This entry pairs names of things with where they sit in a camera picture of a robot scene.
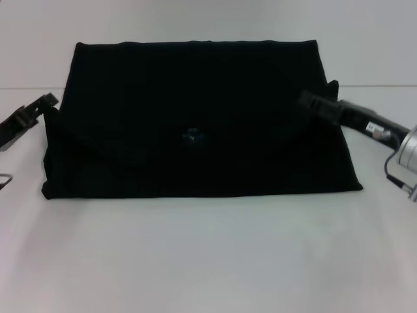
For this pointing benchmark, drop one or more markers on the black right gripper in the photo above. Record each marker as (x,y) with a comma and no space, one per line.
(371,120)

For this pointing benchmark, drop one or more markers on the black shirt with FREE print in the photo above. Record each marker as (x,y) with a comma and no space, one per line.
(195,130)

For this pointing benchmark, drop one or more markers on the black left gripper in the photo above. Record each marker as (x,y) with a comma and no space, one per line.
(14,127)

